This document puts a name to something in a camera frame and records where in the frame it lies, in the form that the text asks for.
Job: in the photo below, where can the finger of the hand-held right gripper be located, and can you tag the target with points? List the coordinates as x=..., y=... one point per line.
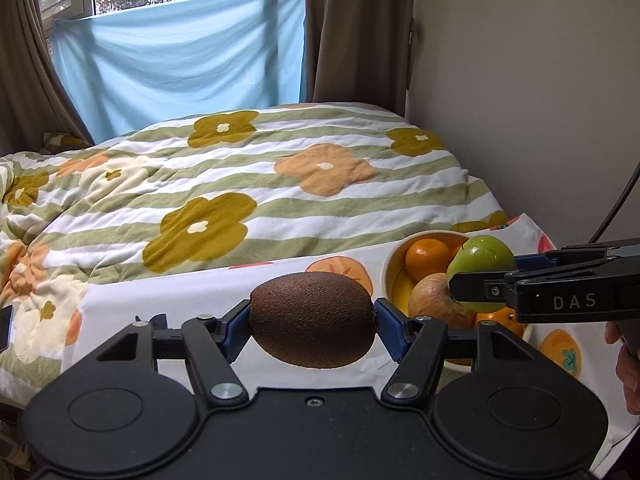
x=477, y=287
x=537, y=261

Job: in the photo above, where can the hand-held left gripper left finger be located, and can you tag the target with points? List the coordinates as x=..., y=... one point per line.
x=235, y=327

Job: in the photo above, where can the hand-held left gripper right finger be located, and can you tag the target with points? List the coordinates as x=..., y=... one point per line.
x=390, y=327

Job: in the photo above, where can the green apple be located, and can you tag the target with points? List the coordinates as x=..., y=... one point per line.
x=480, y=255

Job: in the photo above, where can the large orange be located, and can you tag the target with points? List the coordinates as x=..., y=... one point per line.
x=495, y=318

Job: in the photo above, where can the cream bowl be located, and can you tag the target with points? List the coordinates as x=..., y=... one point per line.
x=395, y=285

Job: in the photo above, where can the large russet red apple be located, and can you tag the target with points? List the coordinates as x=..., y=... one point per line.
x=430, y=301

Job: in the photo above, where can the brown kiwi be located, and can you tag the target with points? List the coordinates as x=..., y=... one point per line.
x=312, y=317

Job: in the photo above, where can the person's right hand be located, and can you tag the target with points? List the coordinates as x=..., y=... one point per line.
x=631, y=375

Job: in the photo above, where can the white printed cloth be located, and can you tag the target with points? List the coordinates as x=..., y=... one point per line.
x=175, y=300

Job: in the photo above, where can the floral striped blanket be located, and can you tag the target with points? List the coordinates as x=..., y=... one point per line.
x=250, y=170

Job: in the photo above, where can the black smartphone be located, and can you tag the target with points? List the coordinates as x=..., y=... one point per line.
x=5, y=327

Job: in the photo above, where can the light blue cloth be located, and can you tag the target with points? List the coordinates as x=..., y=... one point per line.
x=180, y=65

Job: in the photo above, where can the brown curtain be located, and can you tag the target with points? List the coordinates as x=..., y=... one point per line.
x=360, y=35
x=25, y=70

